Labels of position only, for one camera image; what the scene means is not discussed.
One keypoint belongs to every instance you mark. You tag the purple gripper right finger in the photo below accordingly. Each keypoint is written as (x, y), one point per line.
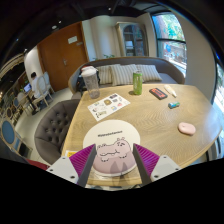
(151, 166)

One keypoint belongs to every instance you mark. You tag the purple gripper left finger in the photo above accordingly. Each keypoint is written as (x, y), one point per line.
(75, 168)

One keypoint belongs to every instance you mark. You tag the round cartoon mouse pad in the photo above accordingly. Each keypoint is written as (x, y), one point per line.
(114, 141)

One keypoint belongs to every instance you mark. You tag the pink computer mouse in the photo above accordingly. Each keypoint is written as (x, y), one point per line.
(186, 128)

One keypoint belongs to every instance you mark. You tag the grey tufted chair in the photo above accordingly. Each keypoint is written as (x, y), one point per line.
(51, 131)

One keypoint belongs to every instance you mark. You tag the sticker sheet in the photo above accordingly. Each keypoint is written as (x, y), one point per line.
(107, 106)

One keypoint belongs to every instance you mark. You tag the small teal eraser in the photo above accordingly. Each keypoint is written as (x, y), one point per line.
(173, 105)

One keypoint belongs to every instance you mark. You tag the cream white tube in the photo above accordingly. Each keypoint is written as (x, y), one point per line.
(170, 90)

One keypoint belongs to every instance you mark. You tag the blue backed chair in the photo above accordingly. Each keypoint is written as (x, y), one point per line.
(10, 136)

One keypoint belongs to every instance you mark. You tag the seated person in white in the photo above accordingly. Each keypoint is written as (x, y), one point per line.
(36, 93)

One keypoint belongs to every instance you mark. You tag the striped cushion right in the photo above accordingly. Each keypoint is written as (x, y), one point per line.
(149, 72)

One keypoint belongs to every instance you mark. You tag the striped cushion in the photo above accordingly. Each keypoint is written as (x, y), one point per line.
(105, 74)
(149, 72)
(122, 74)

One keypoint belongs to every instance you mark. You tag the striped cushion left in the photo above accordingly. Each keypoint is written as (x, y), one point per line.
(105, 74)

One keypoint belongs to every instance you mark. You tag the striped cushion middle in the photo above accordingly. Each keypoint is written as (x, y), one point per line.
(122, 74)

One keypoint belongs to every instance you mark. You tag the grey sofa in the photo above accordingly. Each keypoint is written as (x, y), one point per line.
(167, 71)

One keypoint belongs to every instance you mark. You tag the wooden door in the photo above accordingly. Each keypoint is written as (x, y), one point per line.
(62, 53)

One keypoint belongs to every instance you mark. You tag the glass display cabinet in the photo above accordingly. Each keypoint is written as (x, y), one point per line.
(132, 39)

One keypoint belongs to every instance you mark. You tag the window with black frame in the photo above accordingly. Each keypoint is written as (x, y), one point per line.
(171, 43)

